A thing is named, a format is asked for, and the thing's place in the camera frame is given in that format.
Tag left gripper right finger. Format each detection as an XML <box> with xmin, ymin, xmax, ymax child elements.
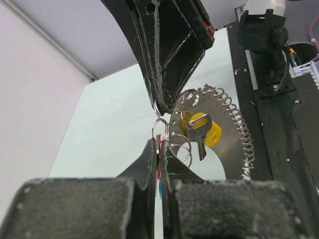
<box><xmin>160</xmin><ymin>141</ymin><xmax>314</xmax><ymax>239</ymax></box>

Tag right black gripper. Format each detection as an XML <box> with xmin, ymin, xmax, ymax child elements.
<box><xmin>102</xmin><ymin>0</ymin><xmax>214</xmax><ymax>116</ymax></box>

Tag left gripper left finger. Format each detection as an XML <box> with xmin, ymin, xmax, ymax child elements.
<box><xmin>0</xmin><ymin>139</ymin><xmax>156</xmax><ymax>239</ymax></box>

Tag red key tag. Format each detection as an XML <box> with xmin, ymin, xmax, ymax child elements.
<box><xmin>155</xmin><ymin>134</ymin><xmax>163</xmax><ymax>182</ymax></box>

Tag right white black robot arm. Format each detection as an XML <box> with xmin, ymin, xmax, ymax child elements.
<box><xmin>103</xmin><ymin>0</ymin><xmax>288</xmax><ymax>115</ymax></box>

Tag yellow key tag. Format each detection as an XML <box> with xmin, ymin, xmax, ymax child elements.
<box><xmin>183</xmin><ymin>113</ymin><xmax>222</xmax><ymax>147</ymax></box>

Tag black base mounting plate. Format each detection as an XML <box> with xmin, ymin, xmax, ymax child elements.
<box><xmin>226</xmin><ymin>22</ymin><xmax>319</xmax><ymax>206</ymax></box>

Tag left aluminium frame post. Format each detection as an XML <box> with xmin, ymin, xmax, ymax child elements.
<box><xmin>0</xmin><ymin>0</ymin><xmax>99</xmax><ymax>82</ymax></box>

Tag white slotted cable duct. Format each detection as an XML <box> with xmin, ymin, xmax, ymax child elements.
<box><xmin>292</xmin><ymin>61</ymin><xmax>319</xmax><ymax>88</ymax></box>

